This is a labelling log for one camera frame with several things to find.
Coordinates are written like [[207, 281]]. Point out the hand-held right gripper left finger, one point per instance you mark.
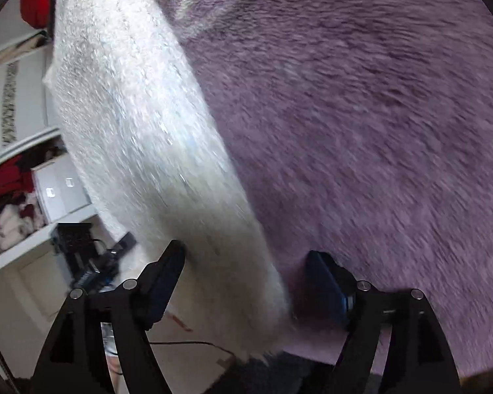
[[164, 287]]

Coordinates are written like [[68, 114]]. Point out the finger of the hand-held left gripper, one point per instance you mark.
[[123, 244]]

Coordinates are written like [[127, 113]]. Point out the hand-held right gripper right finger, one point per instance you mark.
[[328, 291]]

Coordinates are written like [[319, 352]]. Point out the white tweed jacket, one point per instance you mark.
[[148, 131]]

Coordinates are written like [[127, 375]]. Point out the pile of white clothes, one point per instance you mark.
[[12, 225]]

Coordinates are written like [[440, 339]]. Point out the red hanging clothes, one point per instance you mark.
[[8, 184]]

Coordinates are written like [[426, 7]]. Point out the white drawer unit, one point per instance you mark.
[[61, 191]]

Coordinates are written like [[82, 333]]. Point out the white sliding-door wardrobe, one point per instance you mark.
[[24, 102]]

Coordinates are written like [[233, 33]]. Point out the purple floral blanket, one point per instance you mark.
[[353, 131]]

